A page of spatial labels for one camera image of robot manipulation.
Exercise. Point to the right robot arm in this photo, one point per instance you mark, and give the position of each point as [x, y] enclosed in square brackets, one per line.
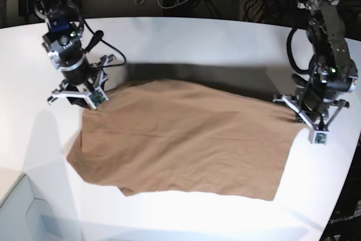
[66, 24]

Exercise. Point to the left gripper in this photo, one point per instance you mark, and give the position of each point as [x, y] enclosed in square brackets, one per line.
[317, 121]

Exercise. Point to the white bin at corner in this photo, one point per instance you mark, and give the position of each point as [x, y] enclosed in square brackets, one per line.
[20, 217]

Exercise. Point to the brown t-shirt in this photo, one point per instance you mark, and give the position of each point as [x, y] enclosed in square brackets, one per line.
[167, 135]

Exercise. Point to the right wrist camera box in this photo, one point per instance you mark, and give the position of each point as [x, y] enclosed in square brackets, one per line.
[96, 98]

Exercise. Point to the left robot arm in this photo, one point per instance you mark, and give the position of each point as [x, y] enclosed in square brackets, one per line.
[331, 71]

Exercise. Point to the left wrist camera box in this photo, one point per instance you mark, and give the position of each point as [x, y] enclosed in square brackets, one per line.
[318, 137]

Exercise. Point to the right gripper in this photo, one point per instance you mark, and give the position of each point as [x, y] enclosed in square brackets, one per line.
[81, 78]

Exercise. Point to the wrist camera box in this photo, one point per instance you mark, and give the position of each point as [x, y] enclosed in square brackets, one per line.
[318, 137]
[96, 98]

